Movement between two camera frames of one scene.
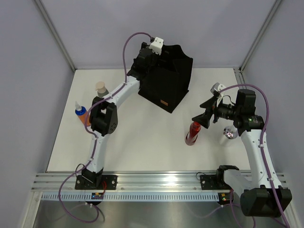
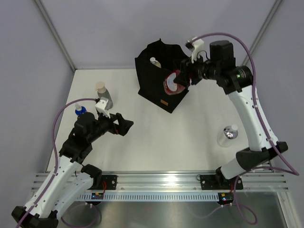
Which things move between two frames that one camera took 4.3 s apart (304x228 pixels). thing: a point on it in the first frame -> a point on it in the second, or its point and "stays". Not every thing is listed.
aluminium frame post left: x=41 y=7 stays
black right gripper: x=204 y=118 -> x=184 y=78
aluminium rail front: x=126 y=182 stays
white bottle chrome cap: x=230 y=132 stays
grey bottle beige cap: x=102 y=91 stays
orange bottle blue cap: x=81 y=111 stays
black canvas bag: x=166 y=84 stays
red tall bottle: x=192 y=135 -> x=170 y=86
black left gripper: x=158 y=62 -> x=124 y=126
